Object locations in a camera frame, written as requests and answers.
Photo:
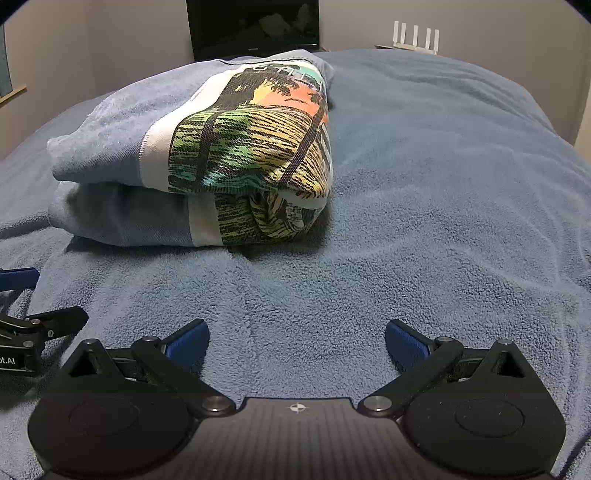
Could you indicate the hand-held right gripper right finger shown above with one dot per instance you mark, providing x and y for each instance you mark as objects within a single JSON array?
[{"x": 406, "y": 344}]

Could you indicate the wooden ledge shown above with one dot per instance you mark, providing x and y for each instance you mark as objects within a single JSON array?
[{"x": 11, "y": 94}]

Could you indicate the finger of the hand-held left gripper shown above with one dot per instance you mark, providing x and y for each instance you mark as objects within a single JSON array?
[
  {"x": 60, "y": 321},
  {"x": 18, "y": 278}
]

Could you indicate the black television screen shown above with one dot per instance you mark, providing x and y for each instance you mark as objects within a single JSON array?
[{"x": 221, "y": 27}]

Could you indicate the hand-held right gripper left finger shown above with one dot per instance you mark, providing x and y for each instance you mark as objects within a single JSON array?
[{"x": 189, "y": 342}]

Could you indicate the light blue printed sweatshirt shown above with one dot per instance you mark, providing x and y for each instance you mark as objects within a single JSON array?
[{"x": 115, "y": 138}]

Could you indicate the blue fleece blanket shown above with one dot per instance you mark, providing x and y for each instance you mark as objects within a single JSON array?
[{"x": 438, "y": 184}]

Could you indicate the white router with antennas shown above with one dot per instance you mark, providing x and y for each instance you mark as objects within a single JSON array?
[{"x": 415, "y": 39}]

